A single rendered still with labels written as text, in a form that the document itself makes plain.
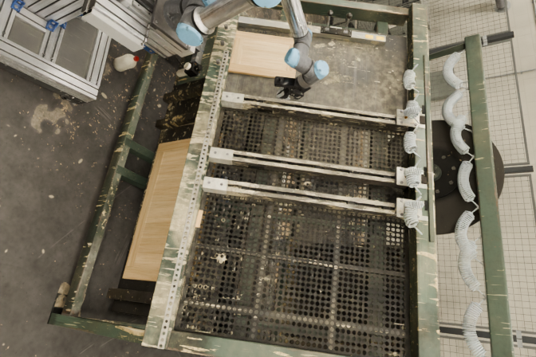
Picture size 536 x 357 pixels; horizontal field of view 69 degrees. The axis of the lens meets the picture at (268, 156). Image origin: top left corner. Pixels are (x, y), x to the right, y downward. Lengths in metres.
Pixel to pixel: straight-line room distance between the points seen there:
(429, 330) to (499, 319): 0.51
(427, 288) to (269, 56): 1.56
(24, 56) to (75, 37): 0.35
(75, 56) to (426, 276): 2.23
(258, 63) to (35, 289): 1.80
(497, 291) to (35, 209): 2.54
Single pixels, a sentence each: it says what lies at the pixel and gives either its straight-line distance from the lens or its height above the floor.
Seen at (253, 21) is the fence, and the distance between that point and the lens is 2.65.
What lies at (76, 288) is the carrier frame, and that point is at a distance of 2.52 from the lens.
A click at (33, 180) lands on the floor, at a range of 2.57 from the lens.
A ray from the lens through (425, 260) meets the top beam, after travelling 2.09.
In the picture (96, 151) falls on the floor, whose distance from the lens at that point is 2.79.
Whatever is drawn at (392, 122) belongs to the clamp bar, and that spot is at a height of 1.74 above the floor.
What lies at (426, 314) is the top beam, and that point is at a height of 1.88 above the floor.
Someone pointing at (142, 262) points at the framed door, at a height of 0.39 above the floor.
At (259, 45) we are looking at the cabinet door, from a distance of 2.55.
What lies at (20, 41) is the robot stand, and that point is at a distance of 2.45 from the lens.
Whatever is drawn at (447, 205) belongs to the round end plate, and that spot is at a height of 1.93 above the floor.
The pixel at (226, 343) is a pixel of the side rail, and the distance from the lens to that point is 1.95.
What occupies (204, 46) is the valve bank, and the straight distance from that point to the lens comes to 2.57.
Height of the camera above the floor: 2.28
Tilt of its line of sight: 31 degrees down
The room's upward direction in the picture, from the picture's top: 83 degrees clockwise
